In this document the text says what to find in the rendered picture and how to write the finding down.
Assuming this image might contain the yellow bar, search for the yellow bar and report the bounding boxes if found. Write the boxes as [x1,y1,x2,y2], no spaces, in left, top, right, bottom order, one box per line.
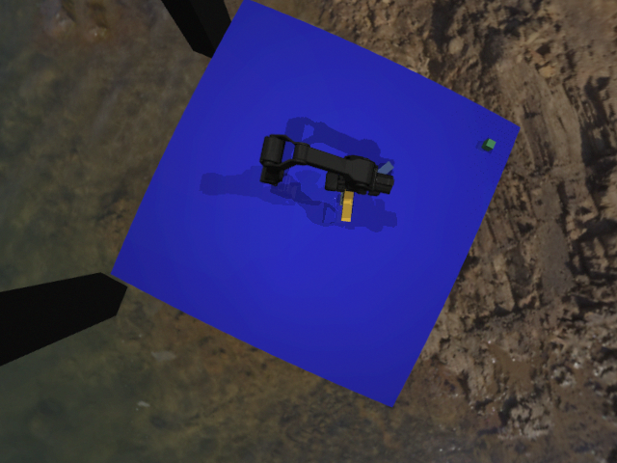
[341,188,354,222]

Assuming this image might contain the small green block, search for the small green block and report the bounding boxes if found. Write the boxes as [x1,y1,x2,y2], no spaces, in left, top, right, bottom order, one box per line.
[481,139,496,151]

